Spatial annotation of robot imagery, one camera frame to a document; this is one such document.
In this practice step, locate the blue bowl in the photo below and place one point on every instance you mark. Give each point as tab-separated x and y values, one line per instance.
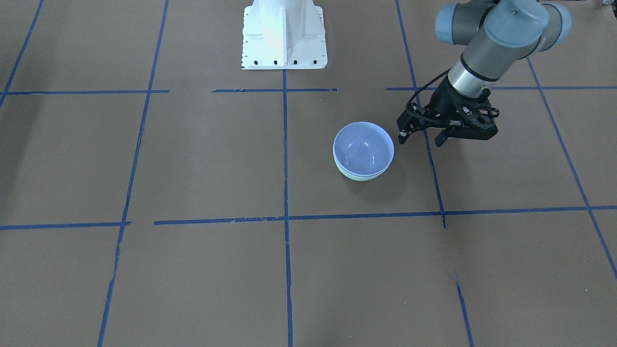
363	147

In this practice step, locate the green bowl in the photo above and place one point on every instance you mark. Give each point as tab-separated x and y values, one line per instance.
356	176

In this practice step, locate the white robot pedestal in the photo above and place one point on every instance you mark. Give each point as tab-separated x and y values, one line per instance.
283	34

